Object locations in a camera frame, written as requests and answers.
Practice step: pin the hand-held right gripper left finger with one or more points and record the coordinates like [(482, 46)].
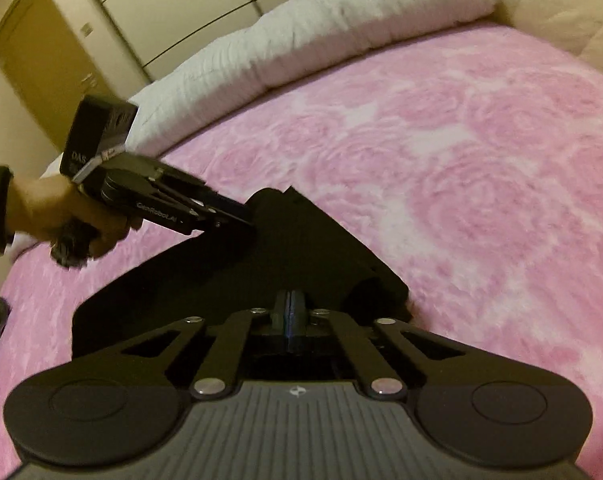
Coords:
[(284, 320)]

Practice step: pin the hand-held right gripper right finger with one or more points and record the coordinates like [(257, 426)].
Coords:
[(297, 320)]

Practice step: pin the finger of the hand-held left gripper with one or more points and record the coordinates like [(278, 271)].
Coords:
[(216, 205)]

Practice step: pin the black garment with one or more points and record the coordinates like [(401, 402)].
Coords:
[(301, 250)]

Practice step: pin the person's left hand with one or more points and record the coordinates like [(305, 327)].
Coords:
[(41, 205)]

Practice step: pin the yellow wooden door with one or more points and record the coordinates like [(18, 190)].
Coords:
[(36, 70)]

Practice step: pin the pink floral blanket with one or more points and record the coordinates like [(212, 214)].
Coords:
[(481, 185)]

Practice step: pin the beige padded headboard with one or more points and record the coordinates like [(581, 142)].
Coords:
[(556, 5)]

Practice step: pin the wall light switch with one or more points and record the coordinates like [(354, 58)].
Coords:
[(86, 29)]

